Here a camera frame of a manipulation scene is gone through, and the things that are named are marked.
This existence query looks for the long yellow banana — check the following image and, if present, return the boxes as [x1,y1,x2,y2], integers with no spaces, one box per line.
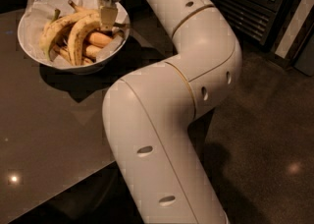
[41,10,96,59]

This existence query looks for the white paper bowl liner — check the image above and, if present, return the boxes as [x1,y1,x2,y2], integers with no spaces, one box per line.
[23,0,131,71]

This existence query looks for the large yellow spotted banana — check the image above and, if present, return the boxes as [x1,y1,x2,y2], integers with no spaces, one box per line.
[66,16,131,67]

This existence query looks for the small banana at bowl bottom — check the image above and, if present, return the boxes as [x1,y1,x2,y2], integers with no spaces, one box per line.
[53,43,101,66]

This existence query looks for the green-stemmed banana at left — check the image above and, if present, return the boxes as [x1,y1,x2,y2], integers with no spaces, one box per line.
[39,8,61,51]

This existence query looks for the white ceramic bowl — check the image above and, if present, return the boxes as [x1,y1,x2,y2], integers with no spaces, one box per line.
[17,0,131,76]

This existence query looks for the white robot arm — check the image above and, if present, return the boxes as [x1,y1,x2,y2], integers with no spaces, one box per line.
[102,0,241,224]

